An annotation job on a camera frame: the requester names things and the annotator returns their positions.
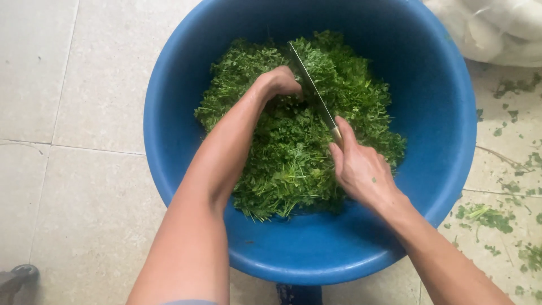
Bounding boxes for large blue plastic basin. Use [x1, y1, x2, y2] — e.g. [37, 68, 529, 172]
[143, 0, 478, 286]

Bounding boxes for heap of chopped green herbs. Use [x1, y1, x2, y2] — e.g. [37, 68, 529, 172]
[194, 30, 407, 223]

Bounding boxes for steel cleaver with wooden handle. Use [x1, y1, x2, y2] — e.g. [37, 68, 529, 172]
[287, 41, 344, 150]

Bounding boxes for white plastic sack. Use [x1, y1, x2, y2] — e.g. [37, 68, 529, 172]
[423, 0, 542, 68]

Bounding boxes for dark grey shoe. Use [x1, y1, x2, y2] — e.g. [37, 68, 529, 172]
[0, 264, 40, 305]

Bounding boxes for person's right hand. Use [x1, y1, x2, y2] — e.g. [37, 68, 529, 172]
[328, 116, 410, 209]

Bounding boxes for scattered green herb scraps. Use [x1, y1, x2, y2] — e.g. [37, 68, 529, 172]
[442, 72, 542, 302]

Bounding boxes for person's left hand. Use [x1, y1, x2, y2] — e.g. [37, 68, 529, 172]
[253, 65, 305, 102]

